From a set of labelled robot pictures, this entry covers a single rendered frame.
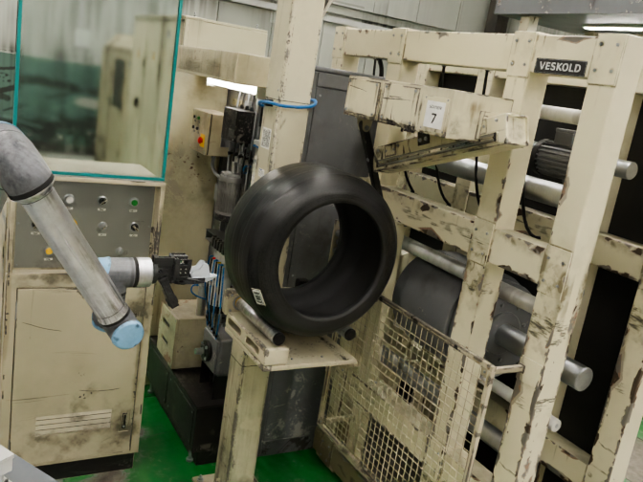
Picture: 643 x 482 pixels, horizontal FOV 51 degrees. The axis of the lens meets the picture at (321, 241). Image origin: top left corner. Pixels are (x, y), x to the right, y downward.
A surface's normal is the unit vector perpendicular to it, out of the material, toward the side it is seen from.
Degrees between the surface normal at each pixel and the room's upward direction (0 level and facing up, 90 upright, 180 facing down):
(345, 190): 79
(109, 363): 90
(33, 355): 90
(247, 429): 90
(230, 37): 90
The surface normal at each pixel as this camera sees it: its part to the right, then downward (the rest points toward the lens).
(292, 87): 0.47, 0.28
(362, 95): -0.87, -0.02
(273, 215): -0.16, -0.20
